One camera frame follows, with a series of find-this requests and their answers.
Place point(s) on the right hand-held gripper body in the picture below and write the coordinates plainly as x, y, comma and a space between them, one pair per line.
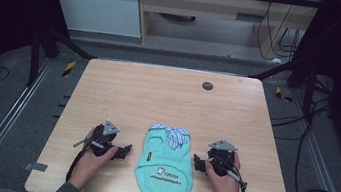
222, 155

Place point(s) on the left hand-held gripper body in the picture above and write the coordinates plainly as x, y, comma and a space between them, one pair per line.
103, 136

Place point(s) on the teal pet shirt striped collar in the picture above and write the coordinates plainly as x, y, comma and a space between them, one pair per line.
164, 172

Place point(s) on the person's right hand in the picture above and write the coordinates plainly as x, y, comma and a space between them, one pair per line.
224, 187

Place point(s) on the person's left hand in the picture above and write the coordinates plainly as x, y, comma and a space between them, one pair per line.
89, 167

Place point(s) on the grey round table grommet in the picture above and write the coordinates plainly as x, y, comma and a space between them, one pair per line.
207, 86

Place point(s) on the grey tape tab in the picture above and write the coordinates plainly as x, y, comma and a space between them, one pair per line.
36, 167

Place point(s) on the yellow black striped tape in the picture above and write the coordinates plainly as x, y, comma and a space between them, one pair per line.
68, 68
282, 94

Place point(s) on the black metal stand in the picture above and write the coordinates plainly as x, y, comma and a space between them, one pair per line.
42, 47
302, 80

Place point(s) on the light wooden desk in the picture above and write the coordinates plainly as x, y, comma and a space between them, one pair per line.
210, 10

